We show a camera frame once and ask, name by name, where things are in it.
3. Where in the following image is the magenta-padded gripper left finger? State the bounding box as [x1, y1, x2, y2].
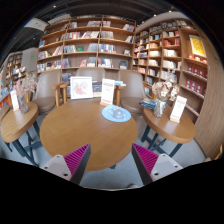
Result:
[40, 143, 92, 186]

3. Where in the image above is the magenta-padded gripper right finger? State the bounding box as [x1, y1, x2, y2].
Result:
[131, 143, 184, 186]

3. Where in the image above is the grey and white computer mouse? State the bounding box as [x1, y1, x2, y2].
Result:
[108, 107, 127, 121]

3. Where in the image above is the round light blue mouse pad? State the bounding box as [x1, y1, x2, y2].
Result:
[101, 104, 132, 124]

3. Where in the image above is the round wooden side table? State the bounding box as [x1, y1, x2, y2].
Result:
[0, 101, 43, 168]
[139, 104, 198, 159]

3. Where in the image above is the glass vase with beige flowers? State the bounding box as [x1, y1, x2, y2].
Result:
[151, 71, 181, 119]

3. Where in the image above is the stack of colourful books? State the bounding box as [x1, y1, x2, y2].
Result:
[139, 98, 158, 111]

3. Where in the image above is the white card sign stand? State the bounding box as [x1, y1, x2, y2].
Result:
[169, 94, 188, 124]

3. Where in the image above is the white framed pink flower picture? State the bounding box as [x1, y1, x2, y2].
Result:
[69, 76, 94, 101]

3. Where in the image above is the brown padded wooden armchair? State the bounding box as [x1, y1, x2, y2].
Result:
[31, 69, 66, 116]
[114, 69, 149, 116]
[59, 67, 108, 101]

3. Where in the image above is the white and red sign stand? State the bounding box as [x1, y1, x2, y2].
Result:
[99, 78, 116, 108]

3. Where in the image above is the dark standing book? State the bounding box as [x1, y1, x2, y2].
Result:
[92, 81, 103, 98]

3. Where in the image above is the stack of blue books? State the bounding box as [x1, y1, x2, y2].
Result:
[114, 79, 128, 88]

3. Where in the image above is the small white card sign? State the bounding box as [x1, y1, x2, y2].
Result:
[9, 89, 20, 112]

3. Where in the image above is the curved wooden book shelf unit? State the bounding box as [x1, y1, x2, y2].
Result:
[133, 13, 224, 159]

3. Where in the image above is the distant small book shelf unit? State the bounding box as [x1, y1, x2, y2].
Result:
[4, 53, 26, 81]

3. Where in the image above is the wide wooden book shelf unit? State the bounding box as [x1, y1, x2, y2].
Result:
[36, 14, 138, 73]

